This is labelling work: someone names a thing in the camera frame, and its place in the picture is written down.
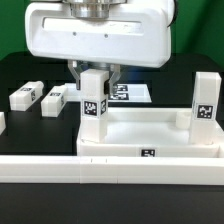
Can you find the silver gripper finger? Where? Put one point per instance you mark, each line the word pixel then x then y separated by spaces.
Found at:
pixel 75 70
pixel 114 76

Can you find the white desk top tray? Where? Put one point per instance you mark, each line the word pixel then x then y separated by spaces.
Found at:
pixel 153 132

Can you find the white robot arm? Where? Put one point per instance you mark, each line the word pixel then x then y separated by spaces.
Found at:
pixel 104 32

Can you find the white block at left edge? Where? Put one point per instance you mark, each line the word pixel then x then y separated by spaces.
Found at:
pixel 2 122

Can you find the white front fence bar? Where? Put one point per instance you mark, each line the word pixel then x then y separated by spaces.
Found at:
pixel 111 170

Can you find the white marker base plate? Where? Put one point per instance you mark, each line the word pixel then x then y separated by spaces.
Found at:
pixel 123 93

